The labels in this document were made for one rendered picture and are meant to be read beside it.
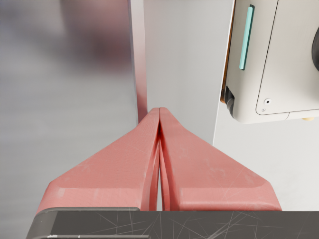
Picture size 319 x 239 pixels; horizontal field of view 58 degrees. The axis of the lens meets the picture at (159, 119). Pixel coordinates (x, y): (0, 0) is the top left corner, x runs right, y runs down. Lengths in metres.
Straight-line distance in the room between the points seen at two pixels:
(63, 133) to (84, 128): 0.01
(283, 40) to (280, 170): 0.97
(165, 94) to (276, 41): 0.76
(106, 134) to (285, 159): 1.54
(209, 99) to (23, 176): 0.12
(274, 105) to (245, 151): 0.55
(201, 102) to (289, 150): 1.48
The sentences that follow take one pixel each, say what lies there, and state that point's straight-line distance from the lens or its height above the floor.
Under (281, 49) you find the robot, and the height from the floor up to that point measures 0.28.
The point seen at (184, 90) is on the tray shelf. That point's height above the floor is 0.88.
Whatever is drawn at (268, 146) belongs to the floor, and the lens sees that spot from 1.56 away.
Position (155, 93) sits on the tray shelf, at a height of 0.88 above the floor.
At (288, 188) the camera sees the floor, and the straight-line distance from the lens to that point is 1.88.
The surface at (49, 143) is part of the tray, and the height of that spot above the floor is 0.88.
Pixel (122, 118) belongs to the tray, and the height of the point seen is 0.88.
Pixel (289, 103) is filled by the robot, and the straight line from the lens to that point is 1.04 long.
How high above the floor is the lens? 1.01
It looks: 54 degrees down
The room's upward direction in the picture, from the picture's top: 167 degrees clockwise
